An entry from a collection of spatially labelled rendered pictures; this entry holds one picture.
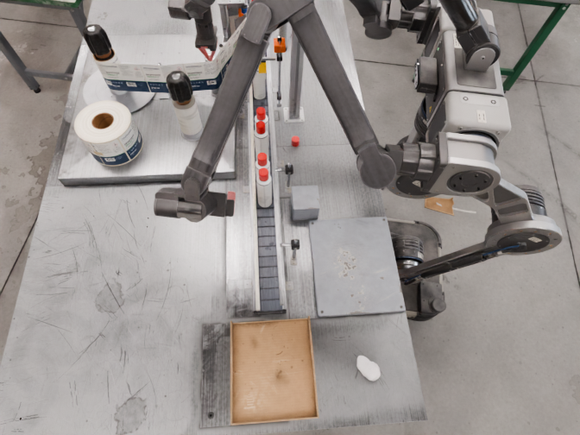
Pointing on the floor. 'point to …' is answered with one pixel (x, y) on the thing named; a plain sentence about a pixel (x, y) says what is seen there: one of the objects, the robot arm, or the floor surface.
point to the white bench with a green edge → (41, 70)
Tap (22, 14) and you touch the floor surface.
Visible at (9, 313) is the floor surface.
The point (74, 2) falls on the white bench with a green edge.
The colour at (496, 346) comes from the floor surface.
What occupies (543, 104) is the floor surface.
